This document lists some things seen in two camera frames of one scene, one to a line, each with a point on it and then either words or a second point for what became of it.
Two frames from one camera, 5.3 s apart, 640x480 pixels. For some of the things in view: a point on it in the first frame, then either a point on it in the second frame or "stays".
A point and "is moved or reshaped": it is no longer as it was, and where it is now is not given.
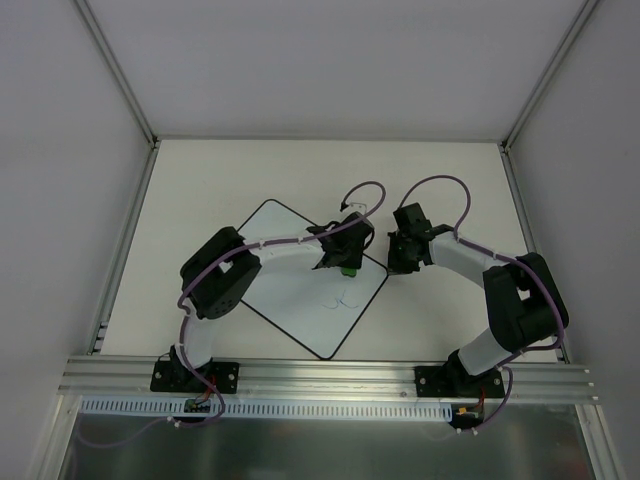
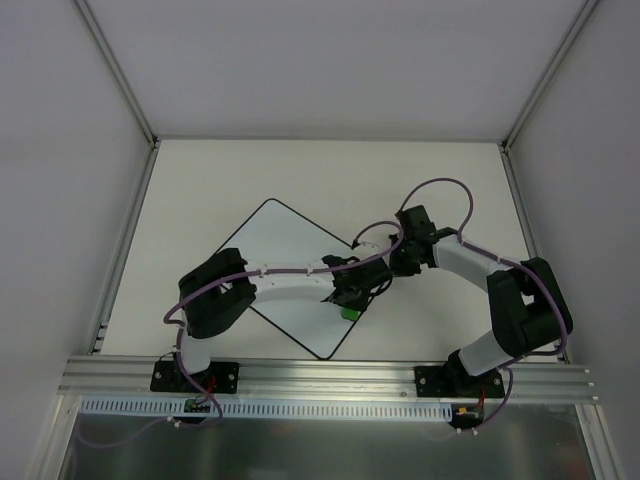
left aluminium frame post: (142, 116) stays
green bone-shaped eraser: (349, 271) is moved or reshaped
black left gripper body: (342, 258) -> (353, 293)
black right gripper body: (400, 255) stays
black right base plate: (457, 382) stays
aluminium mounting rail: (266, 378) stays
